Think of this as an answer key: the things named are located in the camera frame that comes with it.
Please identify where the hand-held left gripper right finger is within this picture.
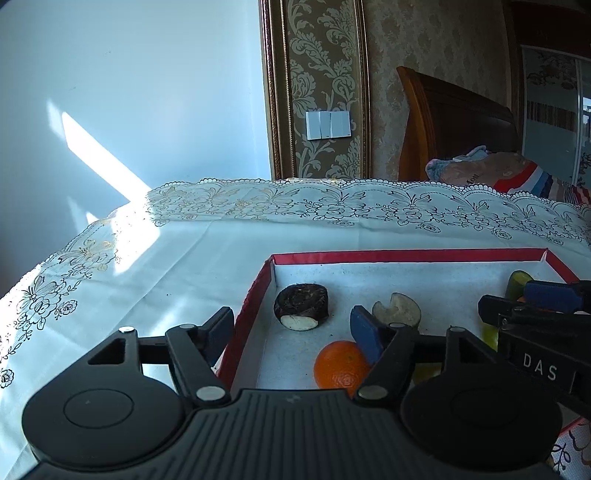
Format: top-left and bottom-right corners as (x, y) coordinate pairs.
(349, 305), (499, 408)

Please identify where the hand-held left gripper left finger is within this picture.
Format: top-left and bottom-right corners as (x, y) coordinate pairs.
(87, 306), (236, 408)

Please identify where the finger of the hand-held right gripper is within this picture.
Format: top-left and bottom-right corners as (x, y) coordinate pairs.
(478, 295), (575, 329)
(523, 280), (591, 315)

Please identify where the large orange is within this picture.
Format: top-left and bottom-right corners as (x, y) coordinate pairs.
(313, 340), (373, 391)

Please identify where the dark brown white-fleshed cut fruit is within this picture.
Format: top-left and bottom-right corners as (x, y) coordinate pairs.
(273, 284), (331, 332)

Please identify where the red shallow box tray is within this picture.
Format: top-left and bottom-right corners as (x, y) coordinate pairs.
(215, 248), (591, 437)

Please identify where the green sugarcane piece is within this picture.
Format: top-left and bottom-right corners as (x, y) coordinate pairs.
(505, 270), (536, 301)

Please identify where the striped colourful blanket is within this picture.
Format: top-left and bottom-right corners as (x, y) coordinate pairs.
(425, 145), (591, 205)

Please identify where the sliding door wardrobe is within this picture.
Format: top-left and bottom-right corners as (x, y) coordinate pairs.
(518, 43), (591, 191)

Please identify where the wooden bed headboard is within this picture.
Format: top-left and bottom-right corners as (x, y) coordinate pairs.
(396, 66), (520, 182)

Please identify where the gold framed wallpaper panel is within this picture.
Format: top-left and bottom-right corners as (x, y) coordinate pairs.
(259, 0), (373, 181)

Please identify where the white wall light switch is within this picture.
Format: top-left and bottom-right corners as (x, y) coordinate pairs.
(305, 110), (351, 140)

